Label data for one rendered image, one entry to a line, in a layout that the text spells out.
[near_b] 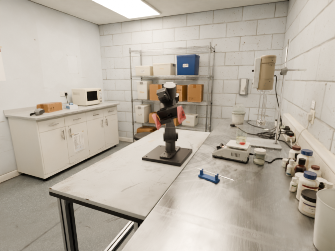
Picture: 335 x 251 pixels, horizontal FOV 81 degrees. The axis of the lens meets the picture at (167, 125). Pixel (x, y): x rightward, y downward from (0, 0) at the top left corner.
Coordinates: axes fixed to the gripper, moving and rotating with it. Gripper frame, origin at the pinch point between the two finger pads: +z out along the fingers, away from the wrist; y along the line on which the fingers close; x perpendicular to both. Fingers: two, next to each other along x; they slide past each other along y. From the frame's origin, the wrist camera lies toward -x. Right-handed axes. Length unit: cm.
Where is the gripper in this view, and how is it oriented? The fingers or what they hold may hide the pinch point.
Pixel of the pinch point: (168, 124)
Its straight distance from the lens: 83.2
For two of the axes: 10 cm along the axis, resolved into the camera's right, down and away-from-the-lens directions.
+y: 9.3, -2.7, -2.5
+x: 3.6, 7.6, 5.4
